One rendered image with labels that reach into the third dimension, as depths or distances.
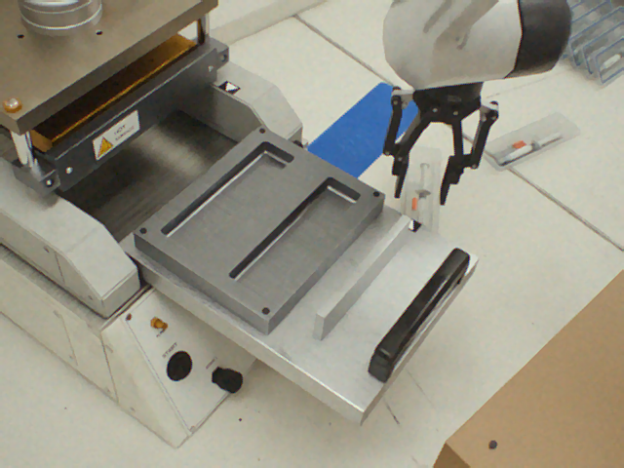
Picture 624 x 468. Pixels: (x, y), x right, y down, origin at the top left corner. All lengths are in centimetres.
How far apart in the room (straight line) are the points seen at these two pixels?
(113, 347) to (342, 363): 24
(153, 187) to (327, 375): 32
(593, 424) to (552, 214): 42
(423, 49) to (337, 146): 51
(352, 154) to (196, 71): 41
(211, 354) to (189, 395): 5
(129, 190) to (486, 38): 42
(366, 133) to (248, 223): 51
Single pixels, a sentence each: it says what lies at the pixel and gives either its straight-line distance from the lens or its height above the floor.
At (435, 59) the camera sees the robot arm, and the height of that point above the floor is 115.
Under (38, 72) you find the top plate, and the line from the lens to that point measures 74.
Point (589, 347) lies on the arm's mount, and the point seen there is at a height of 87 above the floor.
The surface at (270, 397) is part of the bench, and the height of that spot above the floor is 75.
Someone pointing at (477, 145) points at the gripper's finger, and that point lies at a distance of 98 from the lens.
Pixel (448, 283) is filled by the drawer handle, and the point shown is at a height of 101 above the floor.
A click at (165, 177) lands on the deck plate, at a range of 88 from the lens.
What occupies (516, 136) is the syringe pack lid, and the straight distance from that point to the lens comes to 124.
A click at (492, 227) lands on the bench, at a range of 112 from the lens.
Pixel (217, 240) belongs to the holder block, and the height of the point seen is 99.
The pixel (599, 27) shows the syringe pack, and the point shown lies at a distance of 152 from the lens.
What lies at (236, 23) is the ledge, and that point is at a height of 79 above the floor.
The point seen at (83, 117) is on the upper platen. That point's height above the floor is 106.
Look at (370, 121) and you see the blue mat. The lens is 124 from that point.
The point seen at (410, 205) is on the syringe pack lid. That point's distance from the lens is 104.
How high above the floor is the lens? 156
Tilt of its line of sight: 50 degrees down
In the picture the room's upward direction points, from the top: 7 degrees clockwise
